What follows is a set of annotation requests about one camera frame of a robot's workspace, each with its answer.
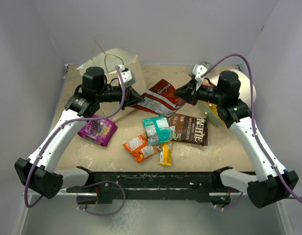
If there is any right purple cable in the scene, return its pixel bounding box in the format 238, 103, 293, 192
199, 53, 302, 211

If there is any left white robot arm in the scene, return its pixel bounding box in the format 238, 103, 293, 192
14, 65, 143, 199

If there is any brown m&m's bag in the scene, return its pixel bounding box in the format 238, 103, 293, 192
168, 114, 208, 146

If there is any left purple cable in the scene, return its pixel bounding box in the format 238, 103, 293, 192
24, 68, 126, 216

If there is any large cylindrical drum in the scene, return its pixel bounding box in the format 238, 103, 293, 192
198, 66, 252, 126

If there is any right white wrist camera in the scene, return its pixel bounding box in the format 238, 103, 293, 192
189, 64, 207, 83

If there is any orange snack bag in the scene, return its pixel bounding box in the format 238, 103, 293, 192
123, 132, 160, 163

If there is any red doritos bag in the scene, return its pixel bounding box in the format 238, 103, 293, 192
133, 79, 186, 118

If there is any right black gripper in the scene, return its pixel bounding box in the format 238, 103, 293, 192
174, 77, 225, 106

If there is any aluminium frame rail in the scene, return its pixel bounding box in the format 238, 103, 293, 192
12, 188, 295, 235

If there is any small tape roll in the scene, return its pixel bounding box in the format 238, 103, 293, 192
199, 61, 212, 70

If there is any purple candy bag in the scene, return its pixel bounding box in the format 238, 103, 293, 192
77, 118, 118, 147

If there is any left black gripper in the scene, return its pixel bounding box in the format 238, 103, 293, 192
96, 84, 144, 110

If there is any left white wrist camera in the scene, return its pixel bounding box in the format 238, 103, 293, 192
116, 65, 136, 88

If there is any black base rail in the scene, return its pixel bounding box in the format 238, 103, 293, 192
67, 170, 238, 204

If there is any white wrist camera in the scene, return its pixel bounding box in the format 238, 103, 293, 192
189, 64, 207, 83
116, 65, 136, 88

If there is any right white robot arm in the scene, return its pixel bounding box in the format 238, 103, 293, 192
175, 70, 299, 208

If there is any purple cable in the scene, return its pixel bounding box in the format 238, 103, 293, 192
199, 53, 302, 211
24, 68, 126, 216

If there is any brown paper bag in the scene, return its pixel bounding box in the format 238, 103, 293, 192
77, 37, 147, 122

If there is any yellow snack bar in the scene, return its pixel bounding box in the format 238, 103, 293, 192
159, 141, 173, 166

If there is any teal snack packet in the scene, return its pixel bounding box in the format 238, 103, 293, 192
142, 116, 177, 145

